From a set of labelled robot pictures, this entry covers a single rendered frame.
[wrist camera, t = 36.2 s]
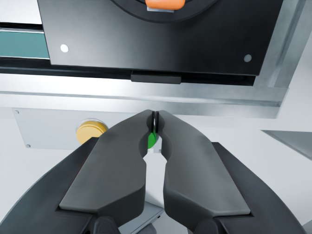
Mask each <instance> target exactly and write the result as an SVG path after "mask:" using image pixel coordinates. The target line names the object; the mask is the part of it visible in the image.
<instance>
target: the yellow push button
mask: <svg viewBox="0 0 312 234"><path fill-rule="evenodd" d="M105 131H106V130H105V128H104V127H103V126H102V125H101V124H99V123H96V122H92V121H88V122H85V123H83V124H81V125H80V127H79V128H78V130H77V132H76V137H77V140H78V141H79V142H80V143H81V144H83V143H85V142H86V141H87V140H89V139H90V138H91V137H99V136H100V135H101V134H103V133H104V132H105Z"/></svg>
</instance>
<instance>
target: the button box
mask: <svg viewBox="0 0 312 234"><path fill-rule="evenodd" d="M12 110H13V113H14V116H15V119H16V122H17V125H18V128H19V130H20V133H21V136H22V139H23V142H24V144H25V147H26V148H29V149H52V150H76V149H77V148H78V147H79V146H81V143H80V142H79V141H78V140H77V137H76V132H77V130H78V128H79V127H80V125H81V124H83V123H85V122H88V121H92V122H96V123H99V124H101V125H102V126H103V127H104V128H105V130H106V131H107V130H108V129H109V128H111V127H112V126H114V125H115V124H117V123H119V122H121V121H123V120H125V119H127V118H129V117H131V116H133V115H136V114H138V113H129V112H108V111H87V110H57V109H36V108H15V107H13V108H12ZM161 146H162V139H161V137H160V136H159V135H158V133H156V143H155V145H154V146H153V147H152V148H150V149H148V153H161Z"/></svg>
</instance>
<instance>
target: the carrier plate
mask: <svg viewBox="0 0 312 234"><path fill-rule="evenodd" d="M282 3H283V0H217V1H216V2H215V3H214V4H213V5H212V6H210V7H209V8H208V9H206V10H205V11H203V12H202V13H200V14H198V15H196V16H194V17H192V18H190V19H187V20H184V21H180V22H176V23H168V24H159V23H152V22H147V21H144V20H141V19H138V18H136V17H133V16H131V15H129V14H128V13H126V12H124V11H123V10H122V9H120V8H119V7H117V6H116V5H115V4H114V3H113V2H112V1H111V0H37V4H38V8H39V14H40V18H41V23H42V27H43V32H44V36H45V42H46V47H47V51H48V55H49V60H50V64H51V65H53V66H71V67H89V68H108V69H126V70H144V71H162V72H188V73H206V74H225V75H242V76H259V74H260V71H261V68H262V65H263V62H264V59H265V56H266V53H267V50H268V47H269V43H270V40H271V37H272V34H273V31H274V28H275V25H276V22H277V19H278V16H279V13H280V10H281V6H282Z"/></svg>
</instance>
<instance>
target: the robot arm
mask: <svg viewBox="0 0 312 234"><path fill-rule="evenodd" d="M154 123H155V130H156V133H158V135H159V136H160V137H161V139H162V146H161V154H162V156H163V157H164V158H165V159H166V161H167V162H166V165H165V174H164V183H163V201H164V210H165V213H166V214H167V215H168V216H169V217H170V218H172V219H173V220H175V221H177V222H178V223H180V224H182V225H183V226H185V227H186V228H187V230H188V234H307V233H306V231H305V230H304V228H303V227H302V226H301V224H300V222H299V221H298V220H297V218H296V217H295V216H294V214H293V213H292V212H291V210H290V209H289V208H288V207H287V205H286V204H285V203H284V202H283V201H282V200H281V199H280V198H279V196H278V195H277V194H276V193H275V192H274V191H273V190H272V189H271V188H270V187H269V186H268V185H267V184H266V183H265V182H264V181H262V180H261V179H260V178H259V177H258V176H257V175H256V174H255V173H254V172H253V171H251V170H250V169H249V168H248V167H247V166H246V165H244V164H243V163H242V162H241V161H240V160H239V159H237V158H236V157H235V156H234V155H233V154H232V153H230V152H229V151H228V150H227V149H226V148H225V147H224V146H222V145H221V144H220V143H219V142H211V141H210V140H209V139H208V138H207V137H206V136H205V135H204V134H203V133H201V132H200V131H199V130H198V129H196V128H195V127H193V126H192V125H190V124H188V123H187V122H185V121H183V120H181V119H179V118H177V117H176V116H174V115H172V114H170V113H169V112H167V111H165V110H160V111H153V110H149V109H147V110H144V111H142V112H140V113H138V114H136V115H133V116H131V117H129V118H127V119H125V120H123V121H121V122H119V123H117V124H115V125H114V126H112V127H111V128H109V129H108V130H107V131H105V132H104V133H103V134H101V135H100V136H99V137H91V138H90V139H89V140H87V141H86V142H85V143H83V144H82V145H81V146H79V147H78V148H77V149H76V150H74V151H73V152H72V153H71V154H69V155H68V156H67V157H66V158H64V159H63V160H62V161H60V162H59V163H58V164H56V165H55V166H54V167H53V168H51V169H50V170H49V171H47V172H46V173H45V174H44V175H43V176H41V177H40V178H39V179H38V180H37V181H36V182H35V183H34V184H33V185H32V186H31V187H30V188H29V189H28V190H27V191H26V192H25V193H24V194H23V195H22V196H21V197H20V198H19V199H18V200H17V201H16V203H15V204H14V205H13V206H12V208H11V209H10V210H9V211H8V213H7V214H6V215H5V217H4V218H3V220H2V221H1V222H0V234H121V233H120V231H119V229H118V228H119V227H120V226H122V225H124V224H125V223H127V222H129V221H131V220H133V219H135V218H136V217H138V216H139V215H140V214H141V213H142V212H143V210H144V202H145V192H146V169H147V164H146V162H145V161H144V159H143V158H144V157H145V156H146V155H147V153H148V138H149V135H150V134H151V133H153V131H154Z"/></svg>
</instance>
